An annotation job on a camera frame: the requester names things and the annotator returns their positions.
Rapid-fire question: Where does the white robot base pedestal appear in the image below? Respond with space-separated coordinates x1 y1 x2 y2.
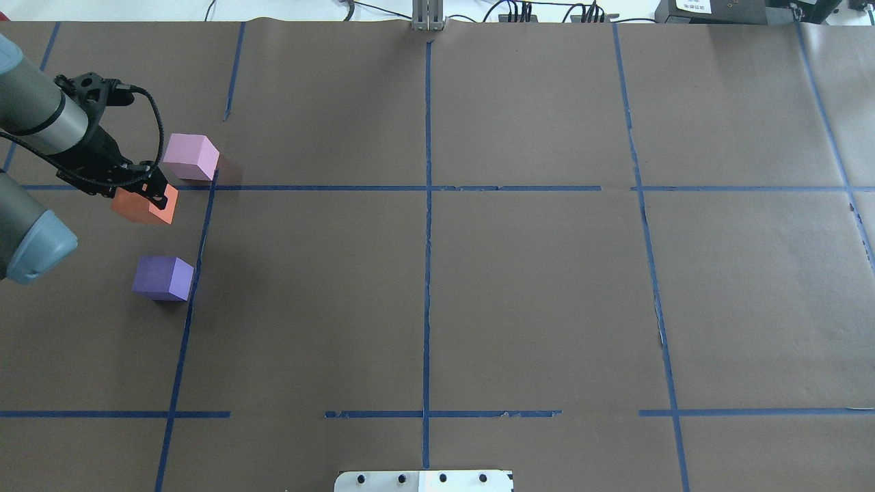
334 469 515 491

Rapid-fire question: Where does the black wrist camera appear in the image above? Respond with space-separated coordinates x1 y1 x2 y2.
53 72 134 124

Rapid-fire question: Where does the orange foam cube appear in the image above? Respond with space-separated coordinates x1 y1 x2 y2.
111 185 178 225

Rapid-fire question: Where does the black power strip left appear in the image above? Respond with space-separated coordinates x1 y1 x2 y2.
499 12 538 24

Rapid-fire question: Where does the grey aluminium frame post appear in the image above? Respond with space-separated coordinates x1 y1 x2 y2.
412 0 446 32

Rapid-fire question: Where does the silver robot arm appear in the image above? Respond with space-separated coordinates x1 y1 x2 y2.
1 37 176 286

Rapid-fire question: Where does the black power strip right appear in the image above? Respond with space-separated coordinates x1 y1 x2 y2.
567 12 608 24

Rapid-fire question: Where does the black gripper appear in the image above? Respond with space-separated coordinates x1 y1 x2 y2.
50 126 169 210

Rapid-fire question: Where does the brown paper table cover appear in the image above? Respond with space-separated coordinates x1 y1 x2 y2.
2 19 873 491

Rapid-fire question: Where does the black equipment box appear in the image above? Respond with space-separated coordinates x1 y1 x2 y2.
654 0 841 25

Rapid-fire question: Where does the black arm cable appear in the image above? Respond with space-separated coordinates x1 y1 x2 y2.
0 85 166 192

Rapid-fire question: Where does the black power strip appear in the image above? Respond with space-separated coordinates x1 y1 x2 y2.
499 12 538 24
567 12 608 24

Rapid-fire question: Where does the purple foam cube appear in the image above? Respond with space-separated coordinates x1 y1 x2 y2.
131 256 195 302

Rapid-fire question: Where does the pink foam cube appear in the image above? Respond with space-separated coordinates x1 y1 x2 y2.
162 133 221 181

